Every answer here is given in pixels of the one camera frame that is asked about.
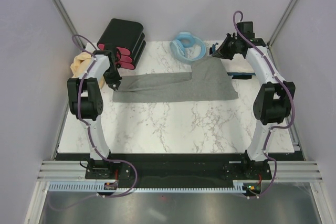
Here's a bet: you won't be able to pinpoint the light blue headphones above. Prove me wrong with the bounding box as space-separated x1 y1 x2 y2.
169 31 206 65

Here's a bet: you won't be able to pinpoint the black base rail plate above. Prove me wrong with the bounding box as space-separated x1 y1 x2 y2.
56 152 272 189

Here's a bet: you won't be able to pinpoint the light blue cable duct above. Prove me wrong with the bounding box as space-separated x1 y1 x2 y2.
48 182 246 193

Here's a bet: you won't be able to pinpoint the yellow t shirt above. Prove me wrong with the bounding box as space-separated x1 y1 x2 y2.
70 52 91 78

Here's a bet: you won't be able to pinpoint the black pink drawer box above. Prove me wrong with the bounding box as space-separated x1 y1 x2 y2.
97 18 146 70

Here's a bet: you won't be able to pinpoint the purple cable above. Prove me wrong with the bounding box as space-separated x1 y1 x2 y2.
48 34 139 211
233 10 297 200

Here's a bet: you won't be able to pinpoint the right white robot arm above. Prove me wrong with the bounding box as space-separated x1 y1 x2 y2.
212 22 296 179

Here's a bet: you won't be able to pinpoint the white blue folded t shirt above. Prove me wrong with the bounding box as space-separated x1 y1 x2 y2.
204 48 256 79

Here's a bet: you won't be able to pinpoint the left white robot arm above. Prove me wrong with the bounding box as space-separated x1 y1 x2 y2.
67 46 122 179

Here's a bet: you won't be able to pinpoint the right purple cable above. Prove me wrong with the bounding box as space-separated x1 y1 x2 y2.
233 10 297 200

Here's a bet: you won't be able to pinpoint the grey t shirt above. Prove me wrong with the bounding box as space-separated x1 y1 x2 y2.
113 57 238 103

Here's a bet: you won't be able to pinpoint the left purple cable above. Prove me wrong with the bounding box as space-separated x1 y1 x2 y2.
48 34 139 211

